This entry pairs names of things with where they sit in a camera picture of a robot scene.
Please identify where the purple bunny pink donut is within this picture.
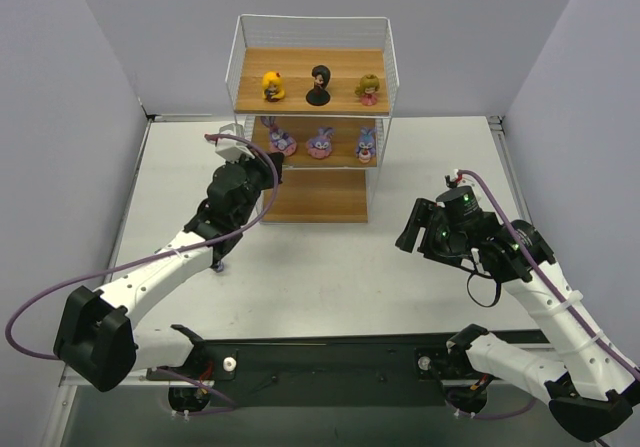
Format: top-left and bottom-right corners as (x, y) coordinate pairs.
(260, 116), (297, 157)
(306, 127), (334, 160)

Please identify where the yellow haired doll toy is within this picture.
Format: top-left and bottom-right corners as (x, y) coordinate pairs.
(261, 71), (286, 102)

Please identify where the black haired doll toy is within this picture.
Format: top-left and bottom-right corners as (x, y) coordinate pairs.
(306, 65), (331, 107)

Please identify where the small purple bunny toy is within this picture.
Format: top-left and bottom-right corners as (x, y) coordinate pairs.
(355, 127), (376, 164)

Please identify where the blonde pink dress doll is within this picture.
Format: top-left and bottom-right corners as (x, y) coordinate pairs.
(354, 74), (380, 106)

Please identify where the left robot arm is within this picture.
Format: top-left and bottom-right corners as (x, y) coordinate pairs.
(53, 153), (285, 392)

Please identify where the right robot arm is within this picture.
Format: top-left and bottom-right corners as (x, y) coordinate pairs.
(395, 186), (639, 442)

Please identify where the purple black cat toy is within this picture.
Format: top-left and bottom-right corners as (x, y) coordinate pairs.
(212, 261), (225, 273)

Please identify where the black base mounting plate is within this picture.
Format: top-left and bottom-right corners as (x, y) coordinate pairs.
(147, 334), (483, 408)

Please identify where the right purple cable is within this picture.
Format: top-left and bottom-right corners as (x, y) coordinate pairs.
(447, 168), (640, 421)

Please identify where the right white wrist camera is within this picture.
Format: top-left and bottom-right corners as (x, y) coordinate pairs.
(445, 169), (484, 200)

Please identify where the white wire wooden shelf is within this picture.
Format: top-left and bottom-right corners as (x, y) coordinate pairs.
(225, 14), (399, 224)

